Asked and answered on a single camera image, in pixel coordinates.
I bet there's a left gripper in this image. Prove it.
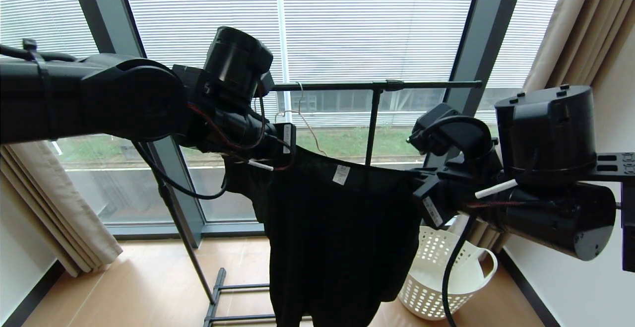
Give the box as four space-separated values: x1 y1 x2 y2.
194 105 298 163

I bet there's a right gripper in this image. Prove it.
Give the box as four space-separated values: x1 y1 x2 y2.
413 167 617 262

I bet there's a pink clothes hanger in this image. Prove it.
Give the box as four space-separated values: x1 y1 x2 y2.
274 82 328 158

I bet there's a black garment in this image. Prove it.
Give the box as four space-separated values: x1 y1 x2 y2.
262 146 423 327

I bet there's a white laundry basket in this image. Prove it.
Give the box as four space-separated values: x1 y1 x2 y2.
397 225 499 322

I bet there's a black clothes rack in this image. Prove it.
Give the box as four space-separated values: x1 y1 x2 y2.
156 79 483 327

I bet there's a window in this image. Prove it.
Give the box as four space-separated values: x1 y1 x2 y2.
0 0 572 241

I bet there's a beige curtain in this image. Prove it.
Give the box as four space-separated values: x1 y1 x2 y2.
449 0 635 254
0 141 124 278

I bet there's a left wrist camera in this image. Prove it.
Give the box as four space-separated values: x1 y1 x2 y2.
255 70 276 100

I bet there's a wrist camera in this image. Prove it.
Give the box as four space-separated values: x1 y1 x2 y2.
407 103 497 162
255 70 276 100

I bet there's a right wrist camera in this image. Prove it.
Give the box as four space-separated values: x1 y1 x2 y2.
407 103 497 162

